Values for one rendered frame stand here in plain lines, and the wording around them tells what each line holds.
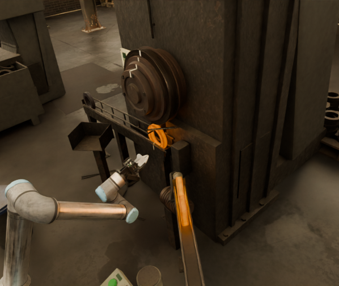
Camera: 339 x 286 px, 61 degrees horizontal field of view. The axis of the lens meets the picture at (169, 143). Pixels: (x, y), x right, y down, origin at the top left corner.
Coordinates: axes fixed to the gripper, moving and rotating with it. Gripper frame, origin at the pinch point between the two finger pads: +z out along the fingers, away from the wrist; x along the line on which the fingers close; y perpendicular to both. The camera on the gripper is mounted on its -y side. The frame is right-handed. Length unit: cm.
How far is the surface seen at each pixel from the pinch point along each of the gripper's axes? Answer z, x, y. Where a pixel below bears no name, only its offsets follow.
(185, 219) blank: -14, -52, 3
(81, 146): -22, 66, -10
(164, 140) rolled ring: 17.1, 4.3, -3.1
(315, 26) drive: 122, -36, 24
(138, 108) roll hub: 14.7, 12.3, 24.0
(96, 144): -13, 58, -11
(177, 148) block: 15.9, -12.5, 0.6
